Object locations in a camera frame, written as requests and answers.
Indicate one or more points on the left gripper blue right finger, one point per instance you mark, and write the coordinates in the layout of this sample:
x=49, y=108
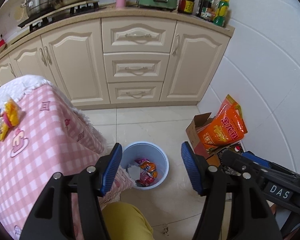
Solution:
x=193, y=168

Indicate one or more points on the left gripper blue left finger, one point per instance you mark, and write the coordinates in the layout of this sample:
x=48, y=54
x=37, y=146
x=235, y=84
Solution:
x=109, y=165

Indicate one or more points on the blue trash bin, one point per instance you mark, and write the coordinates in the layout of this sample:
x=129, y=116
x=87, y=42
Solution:
x=146, y=163

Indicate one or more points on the cream lower kitchen cabinets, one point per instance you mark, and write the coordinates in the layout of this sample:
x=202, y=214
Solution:
x=121, y=61

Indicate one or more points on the brown cardboard box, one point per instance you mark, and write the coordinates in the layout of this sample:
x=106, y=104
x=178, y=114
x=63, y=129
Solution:
x=208, y=144

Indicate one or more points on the orange rice bag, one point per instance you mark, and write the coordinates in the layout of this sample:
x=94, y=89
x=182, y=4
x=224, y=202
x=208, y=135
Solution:
x=229, y=120

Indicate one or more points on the pink checkered tablecloth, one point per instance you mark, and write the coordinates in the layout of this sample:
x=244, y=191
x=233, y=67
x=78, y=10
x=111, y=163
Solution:
x=50, y=174

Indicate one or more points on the yellow trousers leg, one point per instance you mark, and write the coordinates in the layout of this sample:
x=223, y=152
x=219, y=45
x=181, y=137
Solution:
x=124, y=221

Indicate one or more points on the yellow snack bag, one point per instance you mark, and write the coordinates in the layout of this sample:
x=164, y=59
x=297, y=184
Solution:
x=10, y=117

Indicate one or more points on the pink utensil cup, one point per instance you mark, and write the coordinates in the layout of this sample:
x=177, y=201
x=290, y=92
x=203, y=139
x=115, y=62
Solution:
x=120, y=3

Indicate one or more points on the dark soy sauce bottle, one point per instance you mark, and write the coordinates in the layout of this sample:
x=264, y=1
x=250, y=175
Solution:
x=186, y=6

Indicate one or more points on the black gas stove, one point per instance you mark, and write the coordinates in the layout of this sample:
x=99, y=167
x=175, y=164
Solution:
x=41, y=20

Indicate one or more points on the green oil bottle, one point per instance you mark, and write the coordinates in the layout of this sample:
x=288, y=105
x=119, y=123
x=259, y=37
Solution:
x=221, y=13

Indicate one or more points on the stainless steel steamer pot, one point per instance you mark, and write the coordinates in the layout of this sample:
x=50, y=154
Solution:
x=34, y=7

